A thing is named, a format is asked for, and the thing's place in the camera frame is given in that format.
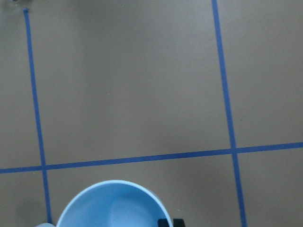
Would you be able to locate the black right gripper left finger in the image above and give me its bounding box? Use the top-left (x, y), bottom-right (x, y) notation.
top-left (157, 219), bottom-right (169, 227)

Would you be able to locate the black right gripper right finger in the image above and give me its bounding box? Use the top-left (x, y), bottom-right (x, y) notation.
top-left (173, 218), bottom-right (185, 227)

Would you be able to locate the light blue cup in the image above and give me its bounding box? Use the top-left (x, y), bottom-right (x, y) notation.
top-left (57, 180), bottom-right (173, 227)
top-left (36, 223), bottom-right (55, 227)

